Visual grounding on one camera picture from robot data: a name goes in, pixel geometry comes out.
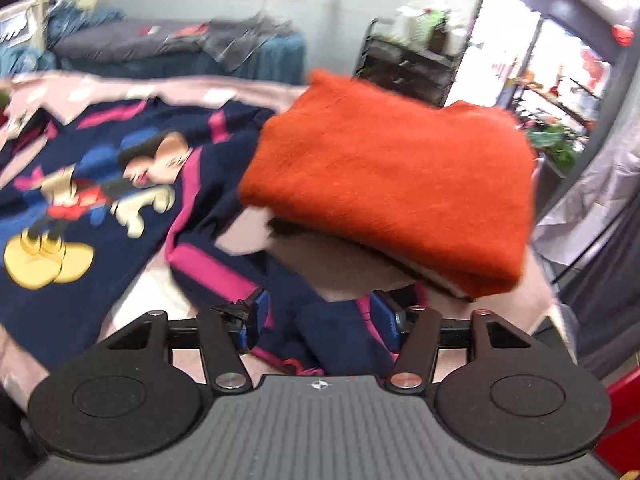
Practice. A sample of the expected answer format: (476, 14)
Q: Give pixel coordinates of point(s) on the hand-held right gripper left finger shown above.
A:
(246, 332)

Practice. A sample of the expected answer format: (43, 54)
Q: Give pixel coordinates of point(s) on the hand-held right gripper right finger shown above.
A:
(385, 315)

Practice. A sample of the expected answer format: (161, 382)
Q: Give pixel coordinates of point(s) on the orange sweater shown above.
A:
(390, 175)

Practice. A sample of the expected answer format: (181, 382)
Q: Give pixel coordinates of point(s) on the navy pink cartoon print garment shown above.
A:
(85, 290)

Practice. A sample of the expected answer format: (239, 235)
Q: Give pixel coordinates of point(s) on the black metal rack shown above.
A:
(395, 70)

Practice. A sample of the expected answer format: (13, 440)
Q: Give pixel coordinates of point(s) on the red panel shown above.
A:
(625, 410)

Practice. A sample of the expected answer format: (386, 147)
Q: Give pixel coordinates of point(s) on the black plant shelf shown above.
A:
(560, 125)

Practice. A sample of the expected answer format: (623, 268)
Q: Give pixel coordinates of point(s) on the grey towel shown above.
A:
(235, 40)

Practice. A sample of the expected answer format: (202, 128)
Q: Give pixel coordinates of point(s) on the red cloth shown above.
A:
(190, 31)

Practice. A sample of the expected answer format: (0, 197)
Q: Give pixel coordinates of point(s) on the dark grey massage bed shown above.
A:
(125, 45)

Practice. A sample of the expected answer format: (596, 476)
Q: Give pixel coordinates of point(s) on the blue cloth pile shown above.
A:
(75, 22)

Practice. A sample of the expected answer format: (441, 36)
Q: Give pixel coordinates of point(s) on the red lantern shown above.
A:
(622, 35)

